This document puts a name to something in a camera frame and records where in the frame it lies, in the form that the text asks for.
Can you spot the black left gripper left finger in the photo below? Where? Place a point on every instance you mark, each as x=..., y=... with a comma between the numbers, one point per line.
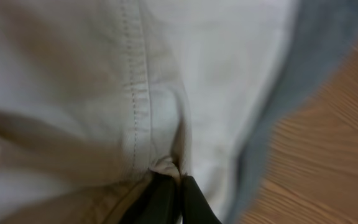
x=156, y=205

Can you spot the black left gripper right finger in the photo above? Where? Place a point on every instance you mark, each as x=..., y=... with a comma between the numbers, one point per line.
x=194, y=207

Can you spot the beige cotton shorts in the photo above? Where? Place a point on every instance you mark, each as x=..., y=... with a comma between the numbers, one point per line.
x=97, y=96

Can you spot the light blue garment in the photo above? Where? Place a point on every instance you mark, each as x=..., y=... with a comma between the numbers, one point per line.
x=323, y=35

